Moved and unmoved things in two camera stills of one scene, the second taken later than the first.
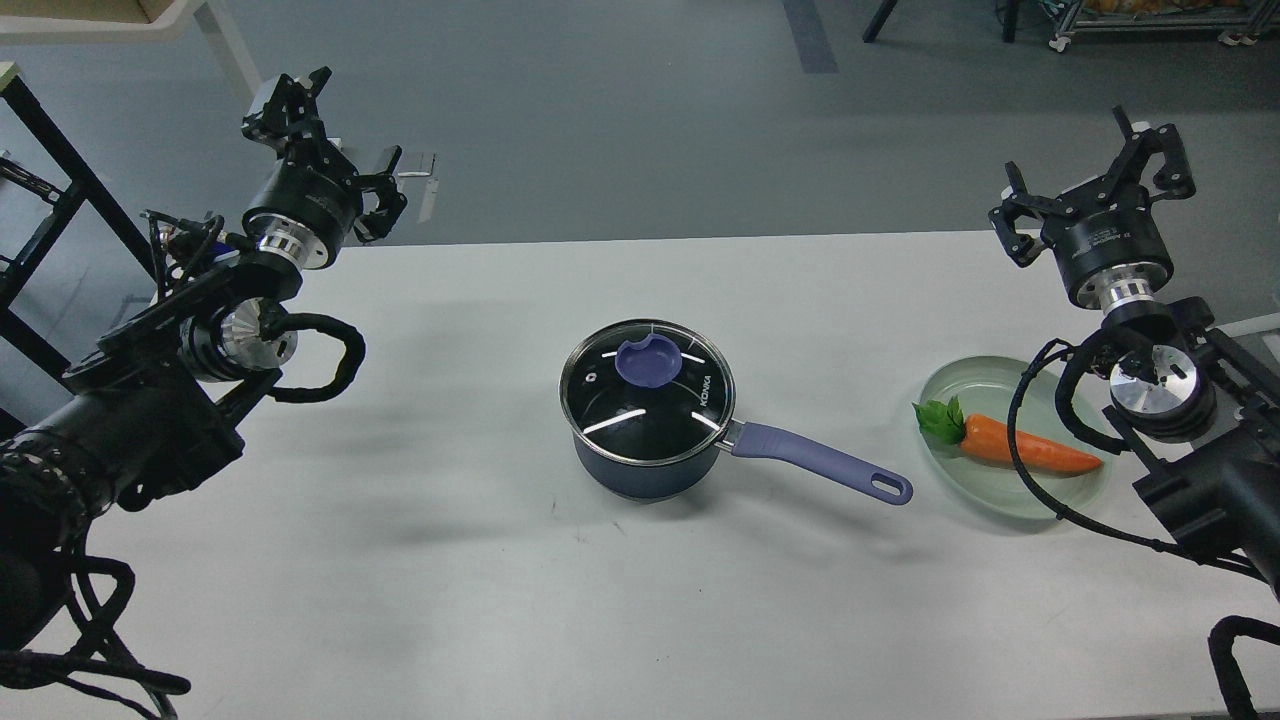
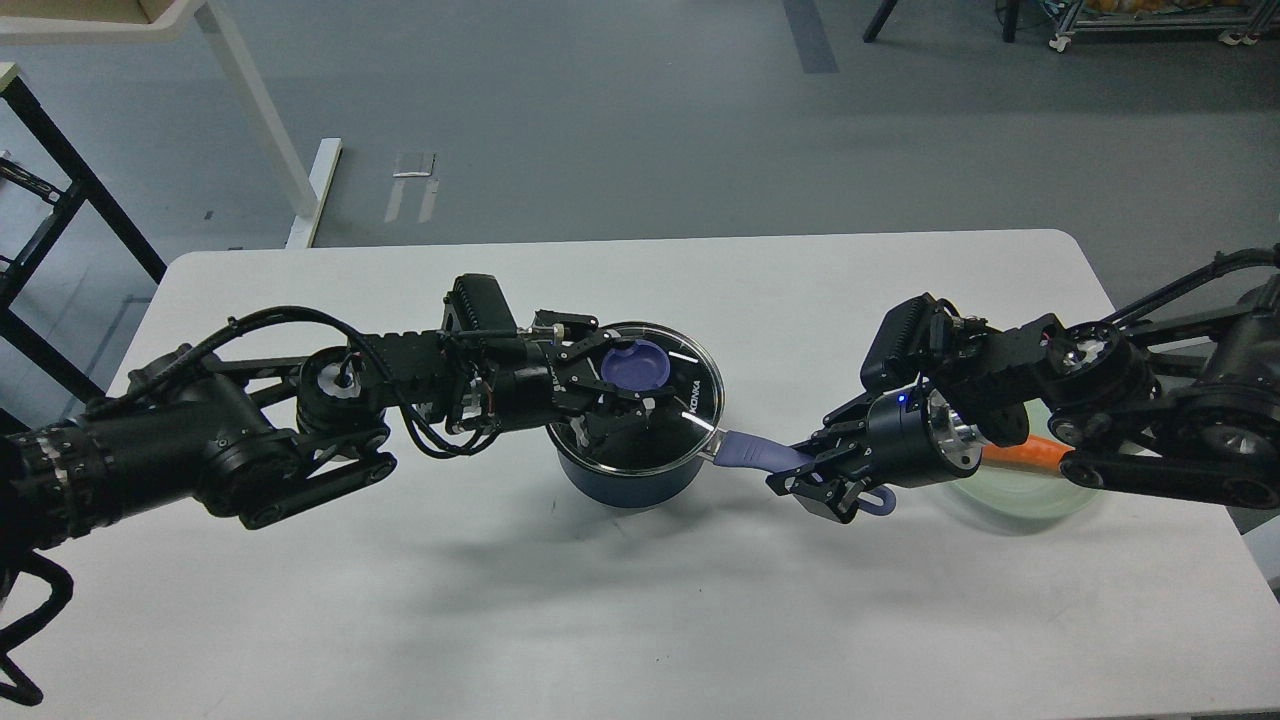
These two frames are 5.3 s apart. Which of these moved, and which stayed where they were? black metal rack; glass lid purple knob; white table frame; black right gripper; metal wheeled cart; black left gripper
Moved: black left gripper; black right gripper
Stayed: white table frame; glass lid purple knob; metal wheeled cart; black metal rack
